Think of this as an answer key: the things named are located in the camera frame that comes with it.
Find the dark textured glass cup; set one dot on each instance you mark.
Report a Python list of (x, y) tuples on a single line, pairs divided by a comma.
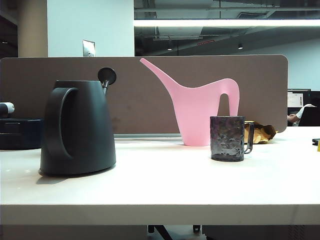
[(226, 140)]

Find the black watering kettle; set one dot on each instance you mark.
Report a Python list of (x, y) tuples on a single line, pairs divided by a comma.
[(87, 125)]

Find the brown desk partition panel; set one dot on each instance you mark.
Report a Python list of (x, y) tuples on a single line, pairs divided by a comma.
[(140, 100)]

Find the pink plastic watering can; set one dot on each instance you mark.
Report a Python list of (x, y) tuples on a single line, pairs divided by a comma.
[(195, 112)]

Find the yellow chip bag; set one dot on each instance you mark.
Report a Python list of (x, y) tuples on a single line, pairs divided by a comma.
[(267, 132)]

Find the black ceiling spotlight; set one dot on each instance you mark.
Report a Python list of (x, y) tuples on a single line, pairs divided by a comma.
[(240, 46)]

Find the long ceiling light strip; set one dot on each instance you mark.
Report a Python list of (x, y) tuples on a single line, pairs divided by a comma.
[(225, 22)]

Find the black office monitor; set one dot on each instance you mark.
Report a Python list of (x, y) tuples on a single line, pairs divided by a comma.
[(295, 98)]

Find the person in white shirt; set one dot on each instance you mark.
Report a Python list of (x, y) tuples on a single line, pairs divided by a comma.
[(298, 115)]

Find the dark navy storage box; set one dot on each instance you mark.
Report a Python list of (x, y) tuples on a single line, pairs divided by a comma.
[(17, 135)]

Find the black office chair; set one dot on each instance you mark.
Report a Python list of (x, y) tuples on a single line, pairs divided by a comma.
[(310, 117)]

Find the white and black cylinder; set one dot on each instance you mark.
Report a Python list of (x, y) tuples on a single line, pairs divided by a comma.
[(6, 108)]

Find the black flat object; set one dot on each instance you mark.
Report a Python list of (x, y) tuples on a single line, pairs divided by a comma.
[(316, 141)]

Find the silver wall plate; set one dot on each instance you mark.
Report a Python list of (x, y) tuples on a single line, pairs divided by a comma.
[(88, 48)]

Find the black table leg frame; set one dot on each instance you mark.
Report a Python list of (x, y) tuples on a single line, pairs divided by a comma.
[(156, 231)]

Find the small black table bracket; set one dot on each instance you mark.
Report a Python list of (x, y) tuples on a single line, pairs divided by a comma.
[(197, 228)]

